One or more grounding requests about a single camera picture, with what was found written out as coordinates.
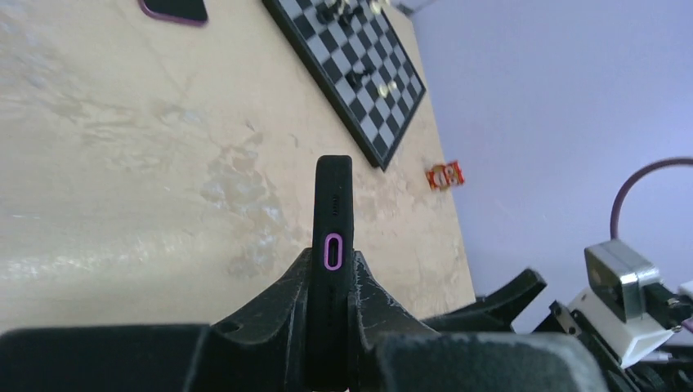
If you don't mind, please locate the black chess piece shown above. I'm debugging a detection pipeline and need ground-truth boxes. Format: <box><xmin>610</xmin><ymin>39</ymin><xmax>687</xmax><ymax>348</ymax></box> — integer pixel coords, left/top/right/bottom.
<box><xmin>315</xmin><ymin>1</ymin><xmax>341</xmax><ymax>25</ymax></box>
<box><xmin>345</xmin><ymin>67</ymin><xmax>374</xmax><ymax>90</ymax></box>

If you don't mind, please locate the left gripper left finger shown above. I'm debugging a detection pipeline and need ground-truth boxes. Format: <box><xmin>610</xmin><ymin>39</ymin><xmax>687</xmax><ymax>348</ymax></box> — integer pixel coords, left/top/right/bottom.
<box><xmin>1</xmin><ymin>250</ymin><xmax>311</xmax><ymax>391</ymax></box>

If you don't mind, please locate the black white chessboard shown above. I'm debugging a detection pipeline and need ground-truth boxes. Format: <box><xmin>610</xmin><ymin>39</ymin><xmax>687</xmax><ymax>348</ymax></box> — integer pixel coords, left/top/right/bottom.
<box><xmin>263</xmin><ymin>0</ymin><xmax>426</xmax><ymax>170</ymax></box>

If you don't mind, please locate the black chess piece lower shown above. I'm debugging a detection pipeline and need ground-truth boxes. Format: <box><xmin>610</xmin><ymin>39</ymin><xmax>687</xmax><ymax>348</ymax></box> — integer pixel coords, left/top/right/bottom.
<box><xmin>345</xmin><ymin>67</ymin><xmax>374</xmax><ymax>90</ymax></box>

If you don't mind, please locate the white chess piece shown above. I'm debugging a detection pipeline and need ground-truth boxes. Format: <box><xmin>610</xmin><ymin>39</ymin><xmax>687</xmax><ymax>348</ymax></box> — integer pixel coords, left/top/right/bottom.
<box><xmin>378</xmin><ymin>81</ymin><xmax>398</xmax><ymax>98</ymax></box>
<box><xmin>334</xmin><ymin>0</ymin><xmax>351</xmax><ymax>16</ymax></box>

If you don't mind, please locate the white chess piece middle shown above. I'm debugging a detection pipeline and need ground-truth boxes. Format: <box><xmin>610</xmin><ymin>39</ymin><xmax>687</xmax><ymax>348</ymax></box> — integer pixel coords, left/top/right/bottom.
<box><xmin>334</xmin><ymin>0</ymin><xmax>351</xmax><ymax>16</ymax></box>

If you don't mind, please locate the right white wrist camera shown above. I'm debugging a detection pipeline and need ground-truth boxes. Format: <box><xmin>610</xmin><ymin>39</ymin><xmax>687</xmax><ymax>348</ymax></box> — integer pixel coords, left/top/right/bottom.
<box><xmin>568</xmin><ymin>239</ymin><xmax>692</xmax><ymax>368</ymax></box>

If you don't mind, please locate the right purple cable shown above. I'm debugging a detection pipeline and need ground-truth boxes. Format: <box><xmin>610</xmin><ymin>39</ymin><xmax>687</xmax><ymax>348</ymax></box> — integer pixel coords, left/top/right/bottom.
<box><xmin>610</xmin><ymin>157</ymin><xmax>693</xmax><ymax>242</ymax></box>

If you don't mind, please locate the black chess piece upper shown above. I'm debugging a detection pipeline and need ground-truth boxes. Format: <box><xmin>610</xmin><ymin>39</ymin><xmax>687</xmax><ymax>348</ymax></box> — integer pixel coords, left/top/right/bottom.
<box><xmin>315</xmin><ymin>1</ymin><xmax>341</xmax><ymax>25</ymax></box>

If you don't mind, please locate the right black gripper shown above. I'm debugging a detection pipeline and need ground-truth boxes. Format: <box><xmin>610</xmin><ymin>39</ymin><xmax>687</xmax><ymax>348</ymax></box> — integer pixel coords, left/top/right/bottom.
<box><xmin>423</xmin><ymin>269</ymin><xmax>692</xmax><ymax>391</ymax></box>

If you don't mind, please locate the black phone from case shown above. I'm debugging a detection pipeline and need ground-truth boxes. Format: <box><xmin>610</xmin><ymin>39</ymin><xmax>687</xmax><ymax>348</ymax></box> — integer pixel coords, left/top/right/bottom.
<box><xmin>138</xmin><ymin>0</ymin><xmax>208</xmax><ymax>26</ymax></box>

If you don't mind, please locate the white chess piece near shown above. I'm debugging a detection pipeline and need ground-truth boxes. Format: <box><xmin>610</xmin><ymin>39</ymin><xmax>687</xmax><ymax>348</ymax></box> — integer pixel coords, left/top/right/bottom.
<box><xmin>378</xmin><ymin>81</ymin><xmax>398</xmax><ymax>98</ymax></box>

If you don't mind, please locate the small red snack packet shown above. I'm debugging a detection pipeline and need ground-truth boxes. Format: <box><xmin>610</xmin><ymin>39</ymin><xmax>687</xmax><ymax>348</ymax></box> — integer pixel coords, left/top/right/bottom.
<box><xmin>425</xmin><ymin>160</ymin><xmax>465</xmax><ymax>191</ymax></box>

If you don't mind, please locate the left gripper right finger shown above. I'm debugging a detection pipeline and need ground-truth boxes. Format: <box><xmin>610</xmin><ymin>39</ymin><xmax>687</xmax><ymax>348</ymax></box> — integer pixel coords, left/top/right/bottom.
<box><xmin>349</xmin><ymin>251</ymin><xmax>608</xmax><ymax>392</ymax></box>

